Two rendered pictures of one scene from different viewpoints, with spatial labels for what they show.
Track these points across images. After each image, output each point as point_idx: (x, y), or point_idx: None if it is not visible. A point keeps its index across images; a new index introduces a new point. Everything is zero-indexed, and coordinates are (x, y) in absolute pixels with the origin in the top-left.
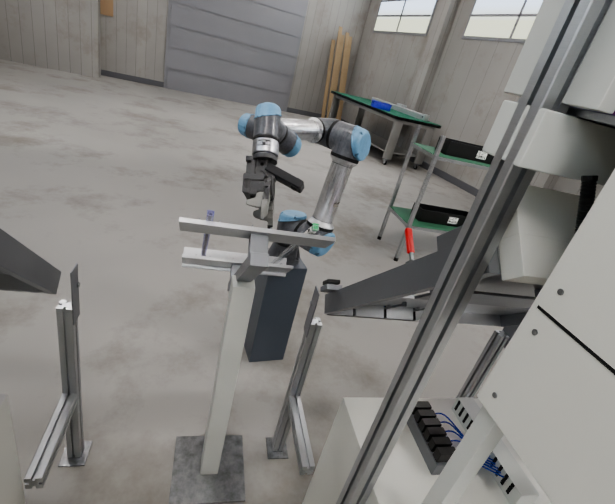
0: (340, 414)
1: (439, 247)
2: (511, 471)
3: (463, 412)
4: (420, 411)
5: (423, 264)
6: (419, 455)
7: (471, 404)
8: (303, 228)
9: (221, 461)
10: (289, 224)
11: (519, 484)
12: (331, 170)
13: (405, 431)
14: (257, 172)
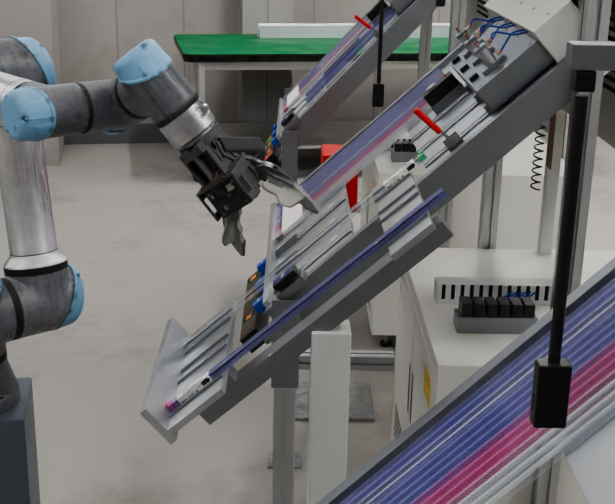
0: (447, 386)
1: (489, 99)
2: (533, 283)
3: (455, 289)
4: (478, 303)
5: (509, 118)
6: (513, 335)
7: (446, 279)
8: (28, 291)
9: None
10: None
11: (546, 283)
12: (21, 144)
13: (482, 336)
14: (222, 162)
